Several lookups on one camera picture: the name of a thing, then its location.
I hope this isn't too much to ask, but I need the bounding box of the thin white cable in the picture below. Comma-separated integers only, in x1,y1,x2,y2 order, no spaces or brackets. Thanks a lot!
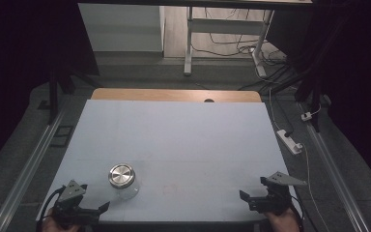
268,87,331,232

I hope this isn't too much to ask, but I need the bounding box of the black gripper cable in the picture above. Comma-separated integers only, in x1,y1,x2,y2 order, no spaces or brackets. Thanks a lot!
290,193,307,232
36,187,66,230

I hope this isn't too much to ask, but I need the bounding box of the black metal stand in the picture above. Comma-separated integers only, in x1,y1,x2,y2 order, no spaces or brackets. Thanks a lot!
38,61,101,126
260,69,328,133

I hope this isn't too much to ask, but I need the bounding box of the white power strip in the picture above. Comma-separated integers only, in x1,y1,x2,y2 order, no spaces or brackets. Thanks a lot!
275,129,304,157

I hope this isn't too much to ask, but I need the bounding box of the white metal desk frame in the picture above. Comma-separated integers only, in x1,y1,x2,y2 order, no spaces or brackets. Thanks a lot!
183,6,275,78

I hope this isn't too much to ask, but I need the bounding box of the clear glass jar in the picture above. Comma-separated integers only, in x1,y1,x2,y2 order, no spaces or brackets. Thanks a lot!
110,175,140,200

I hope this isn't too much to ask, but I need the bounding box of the person's left hand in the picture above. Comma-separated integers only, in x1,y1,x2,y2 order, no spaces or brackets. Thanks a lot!
41,208,82,232

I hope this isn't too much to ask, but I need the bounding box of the white panel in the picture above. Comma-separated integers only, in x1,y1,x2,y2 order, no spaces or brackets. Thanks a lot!
77,3,166,53

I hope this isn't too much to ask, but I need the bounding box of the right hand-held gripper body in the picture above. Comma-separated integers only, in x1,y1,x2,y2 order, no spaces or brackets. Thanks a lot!
248,171,308,217

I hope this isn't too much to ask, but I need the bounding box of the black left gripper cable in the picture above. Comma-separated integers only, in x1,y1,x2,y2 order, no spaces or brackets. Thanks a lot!
36,187,66,230

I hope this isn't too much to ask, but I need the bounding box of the black curtain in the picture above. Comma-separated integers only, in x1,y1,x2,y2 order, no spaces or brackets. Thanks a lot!
0,0,100,177
265,0,371,194

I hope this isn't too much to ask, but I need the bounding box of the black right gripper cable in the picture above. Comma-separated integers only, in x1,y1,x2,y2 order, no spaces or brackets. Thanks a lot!
290,193,307,232

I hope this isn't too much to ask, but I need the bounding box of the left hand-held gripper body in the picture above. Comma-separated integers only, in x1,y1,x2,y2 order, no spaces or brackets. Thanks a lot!
51,179,101,227

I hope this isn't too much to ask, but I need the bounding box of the aluminium floor rail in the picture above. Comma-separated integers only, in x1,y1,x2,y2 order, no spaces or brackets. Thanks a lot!
0,107,67,232
298,101,371,232

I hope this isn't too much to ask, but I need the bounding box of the wooden table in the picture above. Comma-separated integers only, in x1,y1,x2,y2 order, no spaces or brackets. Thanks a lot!
90,87,263,104

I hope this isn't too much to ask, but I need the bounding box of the bundle of black floor cables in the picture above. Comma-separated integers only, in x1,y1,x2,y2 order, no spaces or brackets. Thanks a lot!
191,7,307,138

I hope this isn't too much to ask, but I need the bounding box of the light blue table mat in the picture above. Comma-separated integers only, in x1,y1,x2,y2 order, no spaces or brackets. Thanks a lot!
36,99,303,224

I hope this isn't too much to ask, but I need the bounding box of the person's right hand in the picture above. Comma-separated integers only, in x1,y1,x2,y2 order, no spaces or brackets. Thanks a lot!
263,207,301,232

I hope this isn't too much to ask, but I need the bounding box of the black rectangular floor frame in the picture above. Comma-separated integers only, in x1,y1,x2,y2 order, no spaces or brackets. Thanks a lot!
49,125,75,149

